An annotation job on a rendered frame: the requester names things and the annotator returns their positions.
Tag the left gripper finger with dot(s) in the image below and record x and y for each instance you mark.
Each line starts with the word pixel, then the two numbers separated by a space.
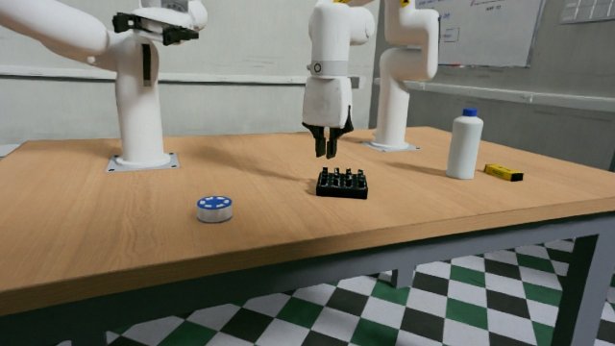
pixel 320 140
pixel 335 134

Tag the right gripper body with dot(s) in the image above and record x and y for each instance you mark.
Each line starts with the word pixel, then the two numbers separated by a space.
pixel 158 15

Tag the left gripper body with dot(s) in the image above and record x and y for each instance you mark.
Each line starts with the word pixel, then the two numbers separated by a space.
pixel 327 100

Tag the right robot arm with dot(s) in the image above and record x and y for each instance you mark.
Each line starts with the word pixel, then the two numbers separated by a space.
pixel 80 36

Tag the short grey cylinder with blue top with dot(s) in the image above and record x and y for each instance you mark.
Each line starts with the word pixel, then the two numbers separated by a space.
pixel 214 209

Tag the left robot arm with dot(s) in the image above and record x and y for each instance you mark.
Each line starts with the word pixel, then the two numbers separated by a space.
pixel 334 24

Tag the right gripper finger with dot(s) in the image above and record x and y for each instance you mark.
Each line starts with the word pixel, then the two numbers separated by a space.
pixel 120 22
pixel 171 34

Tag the white plastic bottle with blue cap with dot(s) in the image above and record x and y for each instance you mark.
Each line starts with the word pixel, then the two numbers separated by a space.
pixel 464 145

